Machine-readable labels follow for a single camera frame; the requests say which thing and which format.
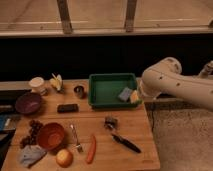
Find black handled brush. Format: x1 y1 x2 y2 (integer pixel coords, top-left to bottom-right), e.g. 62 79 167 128
104 116 141 153

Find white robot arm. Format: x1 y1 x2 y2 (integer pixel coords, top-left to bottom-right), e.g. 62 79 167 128
139 57 213 111

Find red bowl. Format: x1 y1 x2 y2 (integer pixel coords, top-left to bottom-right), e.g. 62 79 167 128
36 122 65 151

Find purple bowl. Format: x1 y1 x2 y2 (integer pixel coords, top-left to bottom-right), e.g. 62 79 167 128
15 92 42 115

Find green plastic tray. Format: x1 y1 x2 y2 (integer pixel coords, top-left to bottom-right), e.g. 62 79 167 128
88 73 139 109

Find blue sponge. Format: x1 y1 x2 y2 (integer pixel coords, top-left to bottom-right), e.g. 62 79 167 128
118 87 133 102

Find yellow sponge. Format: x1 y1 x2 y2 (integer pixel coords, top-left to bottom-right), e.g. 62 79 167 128
130 90 140 103

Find black rectangular block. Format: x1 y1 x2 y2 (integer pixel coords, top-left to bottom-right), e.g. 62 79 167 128
57 104 79 113

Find wooden cutting board table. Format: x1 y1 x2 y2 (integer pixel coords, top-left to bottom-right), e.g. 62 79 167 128
1 80 160 171

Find metal fork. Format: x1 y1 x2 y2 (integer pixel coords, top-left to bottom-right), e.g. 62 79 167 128
70 124 83 153

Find orange carrot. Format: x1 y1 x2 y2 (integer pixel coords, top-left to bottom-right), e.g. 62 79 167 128
86 135 97 164

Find yellow apple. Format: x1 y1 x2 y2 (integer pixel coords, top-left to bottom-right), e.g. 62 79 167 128
56 149 73 168

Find bunch of dark grapes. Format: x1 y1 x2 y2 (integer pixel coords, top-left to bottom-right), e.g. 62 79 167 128
19 120 43 149

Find grey blue cloth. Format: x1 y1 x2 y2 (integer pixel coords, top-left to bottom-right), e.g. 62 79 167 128
18 145 47 168

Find blue object at left edge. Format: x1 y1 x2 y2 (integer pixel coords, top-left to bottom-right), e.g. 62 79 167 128
0 114 19 133

